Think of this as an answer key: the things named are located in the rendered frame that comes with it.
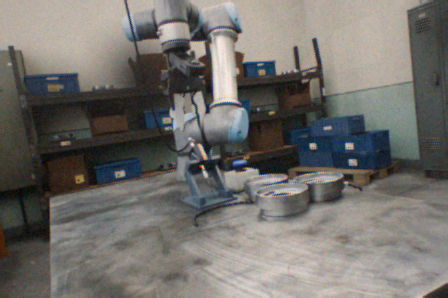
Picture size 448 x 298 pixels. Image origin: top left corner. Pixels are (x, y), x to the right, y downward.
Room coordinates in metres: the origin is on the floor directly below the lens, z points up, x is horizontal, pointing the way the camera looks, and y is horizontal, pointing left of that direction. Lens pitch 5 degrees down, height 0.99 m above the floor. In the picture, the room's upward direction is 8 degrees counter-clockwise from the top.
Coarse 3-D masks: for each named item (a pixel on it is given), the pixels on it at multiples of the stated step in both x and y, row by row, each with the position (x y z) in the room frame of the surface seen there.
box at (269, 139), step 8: (264, 120) 5.34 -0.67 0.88; (272, 120) 4.92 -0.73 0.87; (280, 120) 4.98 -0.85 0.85; (248, 128) 5.02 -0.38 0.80; (256, 128) 4.85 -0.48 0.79; (264, 128) 4.86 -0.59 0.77; (272, 128) 4.92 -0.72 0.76; (280, 128) 4.99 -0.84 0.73; (248, 136) 5.15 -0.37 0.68; (256, 136) 4.93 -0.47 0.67; (264, 136) 4.87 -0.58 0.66; (272, 136) 4.93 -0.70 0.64; (280, 136) 4.99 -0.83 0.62; (256, 144) 4.97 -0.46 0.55; (264, 144) 4.86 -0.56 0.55; (272, 144) 4.92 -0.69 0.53; (280, 144) 4.99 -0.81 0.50
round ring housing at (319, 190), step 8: (304, 176) 0.77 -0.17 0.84; (312, 176) 0.77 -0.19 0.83; (320, 176) 0.77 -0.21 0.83; (328, 176) 0.76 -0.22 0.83; (336, 176) 0.74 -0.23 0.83; (304, 184) 0.69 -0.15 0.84; (312, 184) 0.68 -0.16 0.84; (320, 184) 0.67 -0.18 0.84; (328, 184) 0.67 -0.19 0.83; (336, 184) 0.68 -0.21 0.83; (344, 184) 0.70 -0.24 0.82; (312, 192) 0.68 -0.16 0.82; (320, 192) 0.67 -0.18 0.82; (328, 192) 0.67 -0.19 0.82; (336, 192) 0.68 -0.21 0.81; (312, 200) 0.69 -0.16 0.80; (320, 200) 0.68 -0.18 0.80
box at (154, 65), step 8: (136, 56) 4.15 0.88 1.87; (144, 56) 4.18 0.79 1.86; (152, 56) 4.21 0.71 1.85; (160, 56) 4.24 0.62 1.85; (136, 64) 4.47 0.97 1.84; (144, 64) 4.17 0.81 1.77; (152, 64) 4.20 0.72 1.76; (160, 64) 4.24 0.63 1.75; (136, 72) 4.21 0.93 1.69; (144, 72) 4.17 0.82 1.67; (152, 72) 4.20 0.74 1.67; (160, 72) 4.24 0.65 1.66; (136, 80) 4.30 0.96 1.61; (152, 80) 4.20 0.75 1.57; (160, 80) 4.24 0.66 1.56
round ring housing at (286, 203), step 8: (280, 184) 0.71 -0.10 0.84; (288, 184) 0.71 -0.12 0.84; (296, 184) 0.69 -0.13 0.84; (256, 192) 0.67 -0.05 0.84; (264, 192) 0.70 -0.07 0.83; (280, 192) 0.68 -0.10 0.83; (288, 192) 0.68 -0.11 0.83; (304, 192) 0.63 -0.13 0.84; (256, 200) 0.65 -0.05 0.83; (264, 200) 0.63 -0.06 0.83; (272, 200) 0.62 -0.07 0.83; (280, 200) 0.61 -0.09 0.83; (288, 200) 0.61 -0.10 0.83; (296, 200) 0.61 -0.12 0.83; (304, 200) 0.62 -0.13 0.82; (264, 208) 0.63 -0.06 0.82; (272, 208) 0.62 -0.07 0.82; (280, 208) 0.61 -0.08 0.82; (288, 208) 0.61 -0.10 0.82; (296, 208) 0.62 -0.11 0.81; (304, 208) 0.63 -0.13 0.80
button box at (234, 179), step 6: (246, 168) 0.96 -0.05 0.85; (228, 174) 0.93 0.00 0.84; (234, 174) 0.90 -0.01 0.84; (240, 174) 0.89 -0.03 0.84; (246, 174) 0.90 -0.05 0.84; (252, 174) 0.91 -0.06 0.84; (258, 174) 0.92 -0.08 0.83; (228, 180) 0.93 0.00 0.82; (234, 180) 0.90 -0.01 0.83; (240, 180) 0.89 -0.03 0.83; (228, 186) 0.94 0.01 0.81; (234, 186) 0.91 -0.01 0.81; (240, 186) 0.89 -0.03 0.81
